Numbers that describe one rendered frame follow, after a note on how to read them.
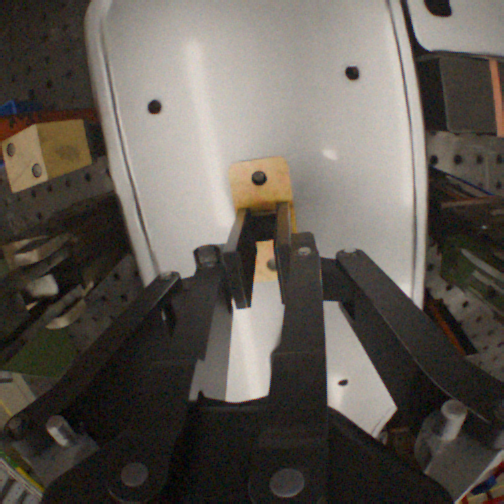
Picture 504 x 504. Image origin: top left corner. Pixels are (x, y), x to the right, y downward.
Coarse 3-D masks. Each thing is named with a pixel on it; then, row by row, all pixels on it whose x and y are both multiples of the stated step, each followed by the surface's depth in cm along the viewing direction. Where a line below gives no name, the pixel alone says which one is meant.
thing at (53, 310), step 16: (48, 256) 17; (64, 256) 19; (16, 272) 16; (32, 272) 16; (0, 288) 14; (16, 288) 15; (64, 288) 19; (80, 288) 20; (0, 304) 13; (16, 304) 15; (48, 304) 17; (64, 304) 18; (0, 320) 14; (16, 320) 15; (32, 320) 16; (48, 320) 17; (0, 336) 14; (16, 336) 14; (32, 336) 15; (0, 352) 13; (16, 352) 14; (0, 368) 13
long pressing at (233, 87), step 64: (128, 0) 16; (192, 0) 16; (256, 0) 16; (320, 0) 16; (384, 0) 15; (128, 64) 18; (192, 64) 18; (256, 64) 18; (320, 64) 18; (384, 64) 17; (128, 128) 20; (192, 128) 20; (256, 128) 20; (320, 128) 19; (384, 128) 19; (128, 192) 21; (192, 192) 22; (320, 192) 21; (384, 192) 20; (192, 256) 23; (384, 256) 22; (256, 320) 25; (256, 384) 28
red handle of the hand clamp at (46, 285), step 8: (48, 272) 18; (56, 272) 18; (40, 280) 17; (48, 280) 17; (56, 280) 18; (24, 288) 17; (32, 288) 17; (40, 288) 17; (48, 288) 18; (56, 288) 18; (24, 296) 17; (32, 296) 17; (40, 296) 17; (48, 296) 18; (56, 296) 18
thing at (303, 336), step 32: (288, 288) 11; (320, 288) 10; (288, 320) 9; (320, 320) 9; (288, 352) 7; (320, 352) 7; (288, 384) 6; (320, 384) 6; (288, 416) 5; (320, 416) 5; (256, 448) 5; (288, 448) 5; (320, 448) 4; (256, 480) 4; (288, 480) 4; (320, 480) 4
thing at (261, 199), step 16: (256, 160) 20; (272, 160) 19; (240, 176) 20; (272, 176) 20; (288, 176) 20; (240, 192) 20; (256, 192) 20; (272, 192) 20; (288, 192) 20; (240, 208) 21; (256, 208) 21; (272, 208) 21; (256, 224) 20; (272, 224) 20; (256, 240) 21; (272, 240) 21; (272, 256) 22; (256, 272) 23; (272, 272) 22
